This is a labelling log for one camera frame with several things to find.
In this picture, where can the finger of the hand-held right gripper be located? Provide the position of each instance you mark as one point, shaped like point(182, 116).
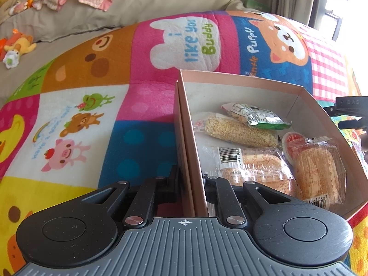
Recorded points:
point(353, 124)
point(342, 112)

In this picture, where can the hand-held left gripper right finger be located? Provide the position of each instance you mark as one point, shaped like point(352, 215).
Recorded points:
point(211, 182)

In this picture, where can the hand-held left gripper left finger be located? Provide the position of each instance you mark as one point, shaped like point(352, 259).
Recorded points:
point(172, 189)

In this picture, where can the clear bread packet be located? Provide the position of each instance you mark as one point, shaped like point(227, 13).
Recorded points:
point(258, 166)
point(316, 169)

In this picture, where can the grain bar packet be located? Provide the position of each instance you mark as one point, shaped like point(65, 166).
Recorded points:
point(241, 132)

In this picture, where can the red jelly cup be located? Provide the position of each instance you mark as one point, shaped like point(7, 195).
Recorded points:
point(291, 145)

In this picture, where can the green snack packet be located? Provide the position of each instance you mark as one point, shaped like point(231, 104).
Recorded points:
point(267, 120)

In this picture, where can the pink cardboard box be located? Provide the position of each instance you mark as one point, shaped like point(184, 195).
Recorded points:
point(258, 92)

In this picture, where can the colourful cartoon play mat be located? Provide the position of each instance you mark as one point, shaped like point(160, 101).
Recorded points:
point(72, 106)

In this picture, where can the green object behind sofa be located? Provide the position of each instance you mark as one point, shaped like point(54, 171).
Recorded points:
point(258, 5)

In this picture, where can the beige sofa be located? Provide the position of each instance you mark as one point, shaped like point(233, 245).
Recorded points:
point(138, 3)

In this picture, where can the small white toy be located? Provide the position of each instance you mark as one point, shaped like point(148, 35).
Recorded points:
point(12, 59)

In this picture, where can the orange yellow plush toy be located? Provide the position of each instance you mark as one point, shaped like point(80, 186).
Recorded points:
point(21, 43)

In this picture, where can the small doll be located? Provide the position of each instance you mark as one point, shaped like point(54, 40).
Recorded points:
point(20, 5)

